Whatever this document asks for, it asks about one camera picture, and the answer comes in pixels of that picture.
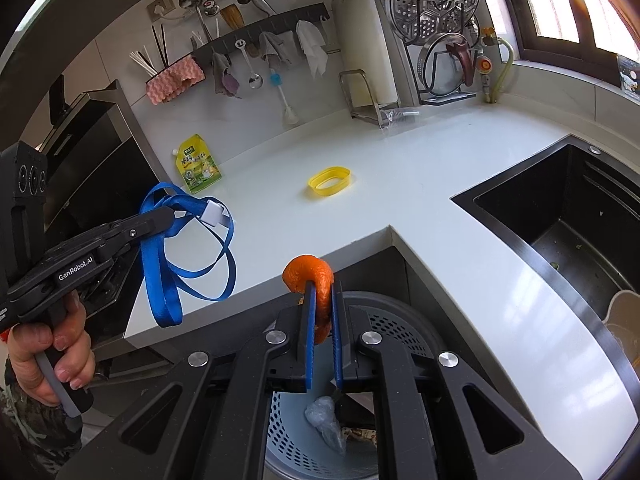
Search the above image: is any clear plastic bag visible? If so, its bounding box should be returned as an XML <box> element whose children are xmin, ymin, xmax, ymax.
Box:
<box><xmin>304</xmin><ymin>396</ymin><xmax>347</xmax><ymax>453</ymax></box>

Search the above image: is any blue lanyard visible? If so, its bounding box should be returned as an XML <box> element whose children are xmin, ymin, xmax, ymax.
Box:
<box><xmin>139</xmin><ymin>182</ymin><xmax>237</xmax><ymax>328</ymax></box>

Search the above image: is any metal cutting board rack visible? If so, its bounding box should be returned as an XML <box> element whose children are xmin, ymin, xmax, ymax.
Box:
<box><xmin>338</xmin><ymin>69</ymin><xmax>401</xmax><ymax>128</ymax></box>

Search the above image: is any black chopsticks pair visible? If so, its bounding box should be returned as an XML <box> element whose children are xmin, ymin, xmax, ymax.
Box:
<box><xmin>152</xmin><ymin>22</ymin><xmax>168</xmax><ymax>68</ymax></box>

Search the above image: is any orange peel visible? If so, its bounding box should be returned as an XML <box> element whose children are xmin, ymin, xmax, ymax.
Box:
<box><xmin>282</xmin><ymin>255</ymin><xmax>335</xmax><ymax>346</ymax></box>

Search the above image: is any clear plastic wrapper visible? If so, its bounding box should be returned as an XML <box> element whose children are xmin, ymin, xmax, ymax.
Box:
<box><xmin>380</xmin><ymin>107</ymin><xmax>422</xmax><ymax>129</ymax></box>

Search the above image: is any white rag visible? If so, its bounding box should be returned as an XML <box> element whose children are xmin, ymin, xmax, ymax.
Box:
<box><xmin>295</xmin><ymin>20</ymin><xmax>329</xmax><ymax>79</ymax></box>

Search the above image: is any yellow-green gas hose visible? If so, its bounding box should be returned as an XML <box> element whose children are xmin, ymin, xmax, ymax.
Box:
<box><xmin>487</xmin><ymin>37</ymin><xmax>516</xmax><ymax>106</ymax></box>

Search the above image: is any gas valve with regulator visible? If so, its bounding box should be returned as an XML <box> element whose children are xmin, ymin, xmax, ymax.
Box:
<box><xmin>472</xmin><ymin>27</ymin><xmax>501</xmax><ymax>103</ymax></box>

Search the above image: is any large grey rag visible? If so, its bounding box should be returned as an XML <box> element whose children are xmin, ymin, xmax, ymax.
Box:
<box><xmin>258</xmin><ymin>31</ymin><xmax>297</xmax><ymax>68</ymax></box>

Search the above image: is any person's left forearm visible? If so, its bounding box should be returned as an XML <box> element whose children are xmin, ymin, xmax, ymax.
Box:
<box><xmin>0</xmin><ymin>360</ymin><xmax>83</xmax><ymax>480</ymax></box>

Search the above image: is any glass pot lid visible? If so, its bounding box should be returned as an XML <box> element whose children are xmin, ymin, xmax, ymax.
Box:
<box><xmin>417</xmin><ymin>31</ymin><xmax>483</xmax><ymax>98</ymax></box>

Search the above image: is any metal spoon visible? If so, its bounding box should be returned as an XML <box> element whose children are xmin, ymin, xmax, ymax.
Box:
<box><xmin>236</xmin><ymin>40</ymin><xmax>263</xmax><ymax>90</ymax></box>

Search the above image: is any person's left hand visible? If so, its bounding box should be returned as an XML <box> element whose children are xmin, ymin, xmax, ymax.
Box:
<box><xmin>7</xmin><ymin>295</ymin><xmax>96</xmax><ymax>406</ymax></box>

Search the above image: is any grey perforated waste bin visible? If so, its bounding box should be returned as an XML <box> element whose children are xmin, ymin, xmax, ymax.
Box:
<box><xmin>262</xmin><ymin>290</ymin><xmax>451</xmax><ymax>480</ymax></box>

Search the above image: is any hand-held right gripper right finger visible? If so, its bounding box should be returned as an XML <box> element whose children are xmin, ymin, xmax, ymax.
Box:
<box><xmin>331</xmin><ymin>279</ymin><xmax>581</xmax><ymax>480</ymax></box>

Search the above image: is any wooden utensil handle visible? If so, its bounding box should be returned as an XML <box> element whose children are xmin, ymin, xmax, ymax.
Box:
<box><xmin>220</xmin><ymin>4</ymin><xmax>244</xmax><ymax>31</ymax></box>

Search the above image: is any dark grey hook rail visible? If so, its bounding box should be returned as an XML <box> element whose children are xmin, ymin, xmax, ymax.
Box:
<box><xmin>192</xmin><ymin>2</ymin><xmax>333</xmax><ymax>63</ymax></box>

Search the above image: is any blue cartoon sticker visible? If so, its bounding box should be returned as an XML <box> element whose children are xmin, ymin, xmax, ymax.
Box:
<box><xmin>616</xmin><ymin>54</ymin><xmax>640</xmax><ymax>103</ymax></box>

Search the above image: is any black lid rack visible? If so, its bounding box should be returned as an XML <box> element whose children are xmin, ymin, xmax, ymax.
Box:
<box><xmin>404</xmin><ymin>0</ymin><xmax>478</xmax><ymax>107</ymax></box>

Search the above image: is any yellow seasoning pouch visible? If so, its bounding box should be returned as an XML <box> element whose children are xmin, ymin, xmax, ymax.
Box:
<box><xmin>172</xmin><ymin>133</ymin><xmax>224</xmax><ymax>194</ymax></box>

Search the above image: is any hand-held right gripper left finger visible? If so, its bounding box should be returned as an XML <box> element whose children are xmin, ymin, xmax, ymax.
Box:
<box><xmin>55</xmin><ymin>280</ymin><xmax>318</xmax><ymax>480</ymax></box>

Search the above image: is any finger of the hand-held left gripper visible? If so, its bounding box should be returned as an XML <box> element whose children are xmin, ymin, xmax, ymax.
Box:
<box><xmin>85</xmin><ymin>210</ymin><xmax>176</xmax><ymax>261</ymax></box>

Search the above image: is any black integrated stove hood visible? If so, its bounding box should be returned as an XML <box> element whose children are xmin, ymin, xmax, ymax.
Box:
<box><xmin>37</xmin><ymin>79</ymin><xmax>168</xmax><ymax>351</ymax></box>

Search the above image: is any yellow plastic ring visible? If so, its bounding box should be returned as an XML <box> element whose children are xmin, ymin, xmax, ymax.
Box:
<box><xmin>307</xmin><ymin>165</ymin><xmax>355</xmax><ymax>197</ymax></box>

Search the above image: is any white chopsticks bundle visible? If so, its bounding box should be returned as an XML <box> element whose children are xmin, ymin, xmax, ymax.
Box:
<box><xmin>129</xmin><ymin>45</ymin><xmax>158</xmax><ymax>78</ymax></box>

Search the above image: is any white bottle brush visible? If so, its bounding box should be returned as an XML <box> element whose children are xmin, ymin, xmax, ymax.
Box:
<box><xmin>267</xmin><ymin>67</ymin><xmax>300</xmax><ymax>127</ymax></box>

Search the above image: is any pink wavy cloth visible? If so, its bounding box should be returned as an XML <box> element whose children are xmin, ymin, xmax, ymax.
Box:
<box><xmin>146</xmin><ymin>56</ymin><xmax>206</xmax><ymax>106</ymax></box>

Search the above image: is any small grey rag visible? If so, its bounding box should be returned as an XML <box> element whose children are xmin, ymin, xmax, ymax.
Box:
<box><xmin>210</xmin><ymin>51</ymin><xmax>233</xmax><ymax>95</ymax></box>

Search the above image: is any black kitchen sink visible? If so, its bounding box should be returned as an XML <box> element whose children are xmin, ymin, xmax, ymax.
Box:
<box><xmin>450</xmin><ymin>134</ymin><xmax>640</xmax><ymax>376</ymax></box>

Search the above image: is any chrome pipe with flange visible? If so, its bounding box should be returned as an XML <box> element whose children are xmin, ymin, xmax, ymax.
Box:
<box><xmin>179</xmin><ymin>0</ymin><xmax>213</xmax><ymax>41</ymax></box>

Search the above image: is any white cutting board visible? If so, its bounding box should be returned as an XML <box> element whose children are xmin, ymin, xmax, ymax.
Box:
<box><xmin>334</xmin><ymin>0</ymin><xmax>399</xmax><ymax>106</ymax></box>

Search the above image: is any brown framed window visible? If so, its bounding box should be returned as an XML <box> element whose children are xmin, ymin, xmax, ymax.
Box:
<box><xmin>492</xmin><ymin>0</ymin><xmax>640</xmax><ymax>86</ymax></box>

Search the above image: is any wall socket with plug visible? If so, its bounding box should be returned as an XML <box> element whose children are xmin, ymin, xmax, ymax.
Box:
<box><xmin>146</xmin><ymin>0</ymin><xmax>176</xmax><ymax>21</ymax></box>

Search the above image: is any beige bowl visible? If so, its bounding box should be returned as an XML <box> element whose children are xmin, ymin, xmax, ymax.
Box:
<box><xmin>605</xmin><ymin>289</ymin><xmax>640</xmax><ymax>361</ymax></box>

